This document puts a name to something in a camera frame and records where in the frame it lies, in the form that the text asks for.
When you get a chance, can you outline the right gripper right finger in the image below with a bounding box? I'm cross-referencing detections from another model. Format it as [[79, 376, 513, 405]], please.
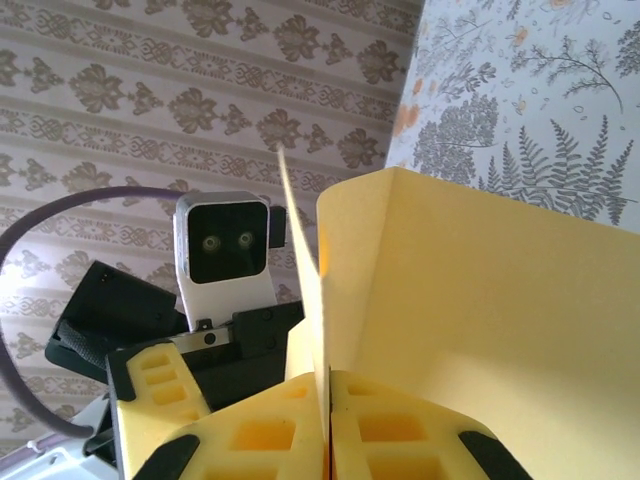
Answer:
[[329, 369, 531, 480]]

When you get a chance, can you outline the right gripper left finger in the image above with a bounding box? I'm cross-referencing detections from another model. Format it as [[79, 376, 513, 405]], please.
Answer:
[[132, 372, 331, 480]]

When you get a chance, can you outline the floral patterned table cover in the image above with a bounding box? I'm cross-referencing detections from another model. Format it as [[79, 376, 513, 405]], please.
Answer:
[[384, 0, 640, 231]]

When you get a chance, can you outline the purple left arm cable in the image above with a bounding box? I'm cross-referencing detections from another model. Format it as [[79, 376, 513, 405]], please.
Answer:
[[0, 185, 189, 441]]

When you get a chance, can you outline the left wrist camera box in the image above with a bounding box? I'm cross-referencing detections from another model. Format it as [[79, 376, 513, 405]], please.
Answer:
[[173, 191, 289, 331]]

